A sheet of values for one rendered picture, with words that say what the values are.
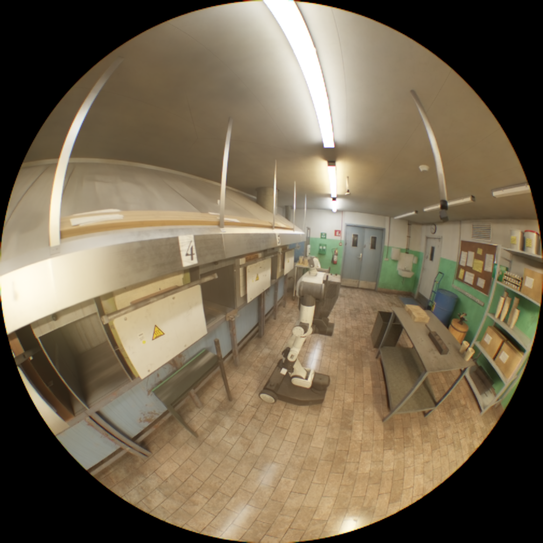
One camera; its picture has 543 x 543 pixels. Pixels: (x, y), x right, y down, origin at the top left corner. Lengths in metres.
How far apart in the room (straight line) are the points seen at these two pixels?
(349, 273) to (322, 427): 4.70
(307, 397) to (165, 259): 1.65
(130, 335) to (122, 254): 0.43
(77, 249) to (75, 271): 0.07
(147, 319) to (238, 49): 1.33
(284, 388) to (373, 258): 4.75
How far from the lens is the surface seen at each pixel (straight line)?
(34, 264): 0.64
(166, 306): 0.96
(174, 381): 1.32
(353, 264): 5.49
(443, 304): 3.93
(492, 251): 3.81
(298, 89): 1.07
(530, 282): 2.91
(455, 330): 3.51
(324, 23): 0.87
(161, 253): 0.69
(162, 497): 1.87
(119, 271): 0.62
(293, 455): 1.70
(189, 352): 1.48
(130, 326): 0.89
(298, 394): 1.77
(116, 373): 1.33
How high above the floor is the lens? 1.66
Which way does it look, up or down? 14 degrees down
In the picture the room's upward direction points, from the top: 2 degrees clockwise
